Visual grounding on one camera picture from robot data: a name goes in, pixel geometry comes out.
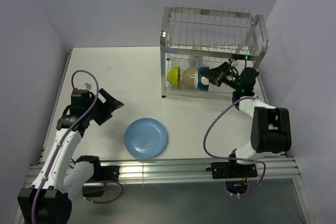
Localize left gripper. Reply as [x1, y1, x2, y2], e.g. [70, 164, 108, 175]
[85, 89, 123, 125]

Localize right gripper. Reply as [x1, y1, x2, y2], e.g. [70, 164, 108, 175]
[200, 61, 242, 91]

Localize grey-rimmed white bowl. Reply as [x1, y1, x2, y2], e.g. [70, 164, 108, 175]
[195, 67, 209, 92]

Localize pale blue mug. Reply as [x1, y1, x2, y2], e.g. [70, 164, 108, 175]
[188, 55, 203, 68]

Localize white ceramic bowl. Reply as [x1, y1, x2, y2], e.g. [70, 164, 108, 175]
[182, 68, 198, 90]

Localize lime green bowl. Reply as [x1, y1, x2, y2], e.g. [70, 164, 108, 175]
[166, 66, 181, 88]

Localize blue plate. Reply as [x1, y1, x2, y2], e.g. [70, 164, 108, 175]
[124, 118, 168, 159]

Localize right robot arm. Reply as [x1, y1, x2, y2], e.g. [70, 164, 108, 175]
[202, 62, 291, 177]

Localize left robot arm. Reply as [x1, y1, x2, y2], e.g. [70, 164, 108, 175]
[17, 88, 124, 223]

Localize steel two-tier dish rack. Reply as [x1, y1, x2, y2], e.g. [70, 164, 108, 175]
[160, 6, 269, 98]

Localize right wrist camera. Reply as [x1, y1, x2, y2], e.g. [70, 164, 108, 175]
[228, 59, 239, 68]

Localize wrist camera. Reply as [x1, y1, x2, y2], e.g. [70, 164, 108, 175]
[71, 82, 92, 93]
[228, 59, 239, 68]

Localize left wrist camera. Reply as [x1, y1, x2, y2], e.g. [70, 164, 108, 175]
[71, 82, 92, 93]

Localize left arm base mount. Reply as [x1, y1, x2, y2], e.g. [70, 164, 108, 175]
[81, 165, 124, 204]

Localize aluminium mounting rail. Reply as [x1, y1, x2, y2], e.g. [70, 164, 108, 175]
[25, 155, 300, 188]

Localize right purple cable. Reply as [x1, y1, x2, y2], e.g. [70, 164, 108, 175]
[203, 96, 266, 196]

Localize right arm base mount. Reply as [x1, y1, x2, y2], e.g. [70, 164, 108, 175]
[206, 161, 258, 195]

